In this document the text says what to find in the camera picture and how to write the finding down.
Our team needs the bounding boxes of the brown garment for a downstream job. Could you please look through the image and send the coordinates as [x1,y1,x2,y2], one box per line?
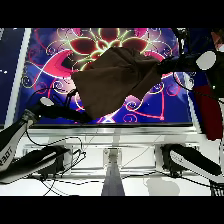
[70,46,164,121]

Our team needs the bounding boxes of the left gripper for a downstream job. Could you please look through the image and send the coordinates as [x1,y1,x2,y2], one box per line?
[68,110,94,124]

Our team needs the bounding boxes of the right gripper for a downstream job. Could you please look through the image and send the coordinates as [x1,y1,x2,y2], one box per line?
[156,56,180,75]

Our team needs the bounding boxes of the silver frame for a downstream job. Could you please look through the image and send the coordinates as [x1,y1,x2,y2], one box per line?
[0,123,224,197]

